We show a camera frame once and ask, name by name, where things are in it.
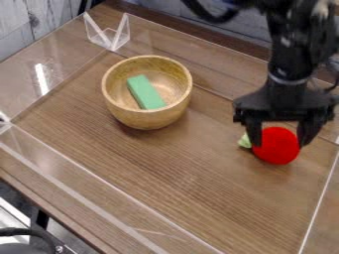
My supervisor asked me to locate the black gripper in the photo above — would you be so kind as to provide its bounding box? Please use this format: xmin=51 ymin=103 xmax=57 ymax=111
xmin=234 ymin=73 xmax=339 ymax=148

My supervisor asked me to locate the red plush fruit green stem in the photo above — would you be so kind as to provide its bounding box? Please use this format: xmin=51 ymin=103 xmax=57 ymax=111
xmin=240 ymin=127 xmax=301 ymax=165

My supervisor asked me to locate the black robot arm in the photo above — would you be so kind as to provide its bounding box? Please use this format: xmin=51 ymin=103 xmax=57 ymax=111
xmin=182 ymin=0 xmax=339 ymax=147

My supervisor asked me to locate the green rectangular block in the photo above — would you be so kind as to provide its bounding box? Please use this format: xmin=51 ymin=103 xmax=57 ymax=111
xmin=127 ymin=74 xmax=166 ymax=109

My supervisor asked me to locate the wooden bowl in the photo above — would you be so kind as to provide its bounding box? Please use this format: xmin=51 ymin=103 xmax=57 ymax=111
xmin=101 ymin=55 xmax=194 ymax=130

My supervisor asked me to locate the clear acrylic corner bracket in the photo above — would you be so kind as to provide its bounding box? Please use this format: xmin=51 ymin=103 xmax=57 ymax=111
xmin=85 ymin=12 xmax=130 ymax=52

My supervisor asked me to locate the clear acrylic tray wall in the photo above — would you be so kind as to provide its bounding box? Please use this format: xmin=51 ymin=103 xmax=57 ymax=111
xmin=0 ymin=118 xmax=224 ymax=254

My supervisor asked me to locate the black metal table frame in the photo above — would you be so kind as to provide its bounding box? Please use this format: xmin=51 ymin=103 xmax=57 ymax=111
xmin=29 ymin=206 xmax=90 ymax=254

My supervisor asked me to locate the black cable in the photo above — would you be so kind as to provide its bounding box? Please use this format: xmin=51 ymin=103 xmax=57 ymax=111
xmin=0 ymin=227 xmax=58 ymax=254

